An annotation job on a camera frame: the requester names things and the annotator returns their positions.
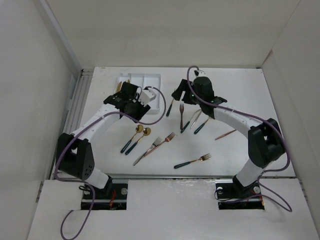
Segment gold fork green handle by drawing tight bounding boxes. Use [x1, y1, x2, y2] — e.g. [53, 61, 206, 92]
[165, 97, 175, 117]
[173, 153, 212, 169]

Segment rose gold fork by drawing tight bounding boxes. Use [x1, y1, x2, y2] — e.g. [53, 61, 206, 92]
[134, 131, 177, 163]

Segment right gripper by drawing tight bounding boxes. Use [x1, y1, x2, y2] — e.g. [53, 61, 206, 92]
[171, 78, 204, 105]

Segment white three-compartment cutlery tray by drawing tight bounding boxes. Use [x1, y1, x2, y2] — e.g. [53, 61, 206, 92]
[114, 73, 161, 115]

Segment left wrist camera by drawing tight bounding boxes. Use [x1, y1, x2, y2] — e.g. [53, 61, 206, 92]
[138, 86, 159, 106]

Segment gold fork green handle front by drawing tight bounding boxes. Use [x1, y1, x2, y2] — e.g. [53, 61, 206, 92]
[173, 153, 212, 169]

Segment silver fork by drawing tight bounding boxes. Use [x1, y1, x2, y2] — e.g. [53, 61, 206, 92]
[132, 137, 162, 166]

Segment rose gold knife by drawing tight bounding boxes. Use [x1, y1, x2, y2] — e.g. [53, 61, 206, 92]
[214, 129, 237, 141]

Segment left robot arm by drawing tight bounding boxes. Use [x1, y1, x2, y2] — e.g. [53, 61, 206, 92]
[54, 82, 156, 199]

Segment gold spoon green handle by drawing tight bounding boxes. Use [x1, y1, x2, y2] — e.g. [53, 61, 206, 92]
[193, 117, 210, 135]
[125, 127, 152, 155]
[120, 124, 144, 154]

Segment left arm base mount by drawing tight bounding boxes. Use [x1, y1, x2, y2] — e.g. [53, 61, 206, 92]
[79, 179, 128, 211]

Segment silver spoon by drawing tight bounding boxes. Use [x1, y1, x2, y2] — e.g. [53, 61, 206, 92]
[190, 108, 202, 129]

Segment aluminium rail frame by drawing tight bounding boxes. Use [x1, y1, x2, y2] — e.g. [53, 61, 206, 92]
[49, 68, 93, 180]

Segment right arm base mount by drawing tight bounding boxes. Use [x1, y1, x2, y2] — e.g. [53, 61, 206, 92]
[214, 182, 265, 210]

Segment copper fork green handle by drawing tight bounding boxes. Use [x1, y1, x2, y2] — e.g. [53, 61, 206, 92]
[179, 102, 184, 130]

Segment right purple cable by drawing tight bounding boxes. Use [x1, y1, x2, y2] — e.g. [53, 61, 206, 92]
[186, 65, 293, 213]

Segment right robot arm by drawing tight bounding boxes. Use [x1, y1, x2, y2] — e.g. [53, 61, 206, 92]
[171, 76, 286, 197]

